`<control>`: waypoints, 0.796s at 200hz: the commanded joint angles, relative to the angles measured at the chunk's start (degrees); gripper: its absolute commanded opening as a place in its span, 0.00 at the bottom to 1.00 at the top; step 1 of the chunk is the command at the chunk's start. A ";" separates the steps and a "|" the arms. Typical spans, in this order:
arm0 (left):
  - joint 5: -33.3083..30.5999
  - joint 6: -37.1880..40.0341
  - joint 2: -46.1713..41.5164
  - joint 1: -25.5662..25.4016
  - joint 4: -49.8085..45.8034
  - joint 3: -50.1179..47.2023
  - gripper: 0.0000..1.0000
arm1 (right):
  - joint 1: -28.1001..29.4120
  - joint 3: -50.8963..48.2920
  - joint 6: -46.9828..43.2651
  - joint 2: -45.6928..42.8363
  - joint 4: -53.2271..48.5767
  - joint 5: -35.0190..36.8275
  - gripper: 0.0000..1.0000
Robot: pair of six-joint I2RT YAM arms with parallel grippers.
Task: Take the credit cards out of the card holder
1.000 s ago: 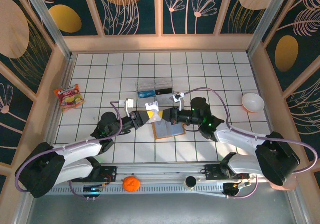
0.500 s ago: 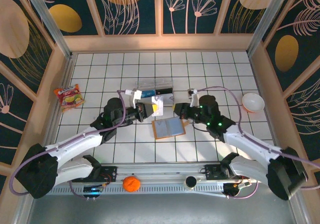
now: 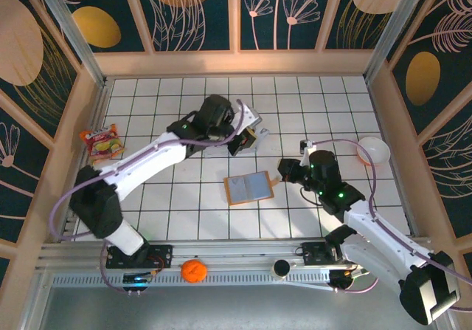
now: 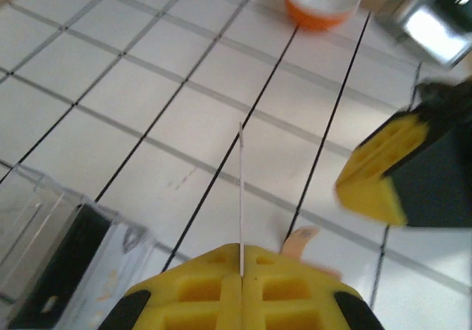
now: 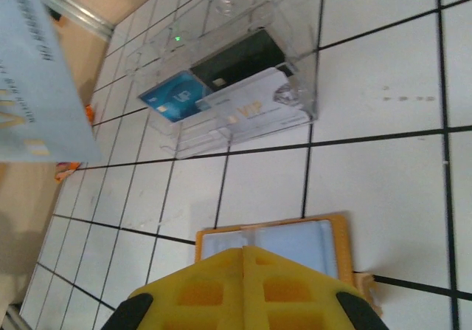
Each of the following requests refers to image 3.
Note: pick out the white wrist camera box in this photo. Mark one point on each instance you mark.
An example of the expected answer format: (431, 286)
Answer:
(306, 145)
(249, 114)

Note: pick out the yellow leather card holder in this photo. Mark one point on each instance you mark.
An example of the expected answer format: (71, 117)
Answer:
(250, 188)

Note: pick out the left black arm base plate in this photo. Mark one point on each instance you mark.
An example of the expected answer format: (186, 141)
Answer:
(162, 256)

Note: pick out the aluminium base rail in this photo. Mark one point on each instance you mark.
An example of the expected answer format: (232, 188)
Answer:
(239, 250)

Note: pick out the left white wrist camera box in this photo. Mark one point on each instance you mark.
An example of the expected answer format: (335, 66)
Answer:
(249, 114)

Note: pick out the white bowl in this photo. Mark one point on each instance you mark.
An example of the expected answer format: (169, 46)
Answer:
(374, 149)

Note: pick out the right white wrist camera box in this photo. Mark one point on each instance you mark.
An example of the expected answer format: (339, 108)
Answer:
(306, 145)

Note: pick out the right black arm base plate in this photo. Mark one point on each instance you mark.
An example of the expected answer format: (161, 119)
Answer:
(313, 254)

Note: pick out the orange ball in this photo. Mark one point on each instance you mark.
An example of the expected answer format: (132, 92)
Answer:
(193, 271)

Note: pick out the aluminium corner post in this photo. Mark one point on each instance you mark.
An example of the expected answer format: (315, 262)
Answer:
(76, 38)
(394, 31)

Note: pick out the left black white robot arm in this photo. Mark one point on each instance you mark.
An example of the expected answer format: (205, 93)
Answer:
(147, 160)

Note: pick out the white VIP card 88888815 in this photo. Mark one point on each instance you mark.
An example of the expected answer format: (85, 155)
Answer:
(262, 133)

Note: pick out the small black controller board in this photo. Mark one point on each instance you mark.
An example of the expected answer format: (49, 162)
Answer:
(136, 279)
(343, 280)

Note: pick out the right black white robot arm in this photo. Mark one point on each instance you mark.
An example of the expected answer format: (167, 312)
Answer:
(383, 241)

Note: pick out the red snack packet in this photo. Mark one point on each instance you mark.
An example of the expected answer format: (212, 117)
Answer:
(101, 143)

